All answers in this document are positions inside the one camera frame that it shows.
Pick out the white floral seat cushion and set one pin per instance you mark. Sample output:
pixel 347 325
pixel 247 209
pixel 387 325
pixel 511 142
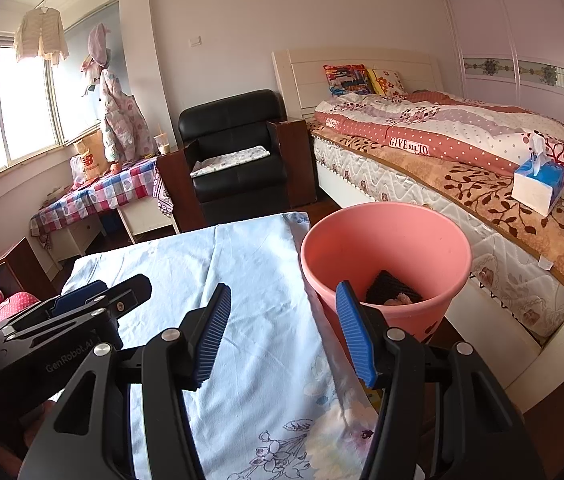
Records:
pixel 229 160

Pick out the pink floral quilt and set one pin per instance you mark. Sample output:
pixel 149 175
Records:
pixel 461 125

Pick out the white drawer unit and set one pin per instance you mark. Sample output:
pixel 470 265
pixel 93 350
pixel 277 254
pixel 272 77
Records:
pixel 72 235

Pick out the yellow floral pillow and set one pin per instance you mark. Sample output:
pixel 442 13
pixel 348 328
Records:
pixel 389 82

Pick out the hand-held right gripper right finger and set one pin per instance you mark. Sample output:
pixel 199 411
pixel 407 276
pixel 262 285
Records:
pixel 356 335

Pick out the white cabinet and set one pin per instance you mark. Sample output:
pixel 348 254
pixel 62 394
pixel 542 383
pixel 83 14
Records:
pixel 147 217

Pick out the blue tissue box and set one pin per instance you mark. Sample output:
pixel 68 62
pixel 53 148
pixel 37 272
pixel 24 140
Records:
pixel 539 185

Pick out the blue window blind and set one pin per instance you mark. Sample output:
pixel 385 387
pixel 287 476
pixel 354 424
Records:
pixel 79 40

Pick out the round orange fruit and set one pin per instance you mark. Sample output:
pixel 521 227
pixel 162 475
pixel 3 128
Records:
pixel 115 166

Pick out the brown paper bag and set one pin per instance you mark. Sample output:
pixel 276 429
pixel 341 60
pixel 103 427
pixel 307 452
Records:
pixel 93 145

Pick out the bed with patterned bedding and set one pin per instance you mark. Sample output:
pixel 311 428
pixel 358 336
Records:
pixel 481 195

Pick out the dark wooden side cabinet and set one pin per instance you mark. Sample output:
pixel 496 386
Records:
pixel 177 195
pixel 294 160

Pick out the brown wooden box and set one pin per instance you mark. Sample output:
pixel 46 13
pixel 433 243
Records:
pixel 17 270

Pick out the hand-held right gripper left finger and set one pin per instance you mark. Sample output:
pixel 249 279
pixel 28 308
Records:
pixel 212 340

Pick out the red dotted cushion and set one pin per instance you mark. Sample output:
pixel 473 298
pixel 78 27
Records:
pixel 9 307

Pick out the cream knitted sweater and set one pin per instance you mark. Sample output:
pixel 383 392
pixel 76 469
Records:
pixel 39 35

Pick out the window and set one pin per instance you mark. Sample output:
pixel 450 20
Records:
pixel 17 105

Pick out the colourful printed pillow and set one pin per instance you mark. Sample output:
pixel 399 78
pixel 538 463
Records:
pixel 346 80

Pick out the pink plastic bin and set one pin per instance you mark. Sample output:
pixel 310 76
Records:
pixel 361 245

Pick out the light blue floral tablecloth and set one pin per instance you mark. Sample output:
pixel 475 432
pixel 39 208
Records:
pixel 252 285

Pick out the black foam fruit net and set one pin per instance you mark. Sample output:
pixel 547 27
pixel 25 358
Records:
pixel 394 284

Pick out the black leather armchair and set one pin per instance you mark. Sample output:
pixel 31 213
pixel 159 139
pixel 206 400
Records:
pixel 232 120

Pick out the white bed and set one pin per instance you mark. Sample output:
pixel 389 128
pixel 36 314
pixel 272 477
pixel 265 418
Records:
pixel 501 260

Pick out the plastic drink cup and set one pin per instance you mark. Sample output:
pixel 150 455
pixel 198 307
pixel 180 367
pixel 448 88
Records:
pixel 162 144

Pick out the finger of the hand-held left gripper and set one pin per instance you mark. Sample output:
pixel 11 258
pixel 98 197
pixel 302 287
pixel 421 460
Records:
pixel 122 295
pixel 79 296

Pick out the light switch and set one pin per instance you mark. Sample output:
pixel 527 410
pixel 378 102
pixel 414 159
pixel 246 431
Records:
pixel 195 39

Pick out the white headboard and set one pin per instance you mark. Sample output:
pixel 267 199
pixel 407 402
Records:
pixel 302 80

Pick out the small pink and white garment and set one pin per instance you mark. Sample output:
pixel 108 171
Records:
pixel 89 75

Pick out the pink hat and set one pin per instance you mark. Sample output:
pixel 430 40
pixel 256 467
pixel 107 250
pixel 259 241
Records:
pixel 98 45

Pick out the white sliding wardrobe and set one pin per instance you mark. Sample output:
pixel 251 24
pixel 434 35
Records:
pixel 511 35

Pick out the floral padded coat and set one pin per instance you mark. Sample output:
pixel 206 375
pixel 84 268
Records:
pixel 122 120

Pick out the checkered cloth side table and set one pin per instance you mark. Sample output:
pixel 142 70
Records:
pixel 97 195

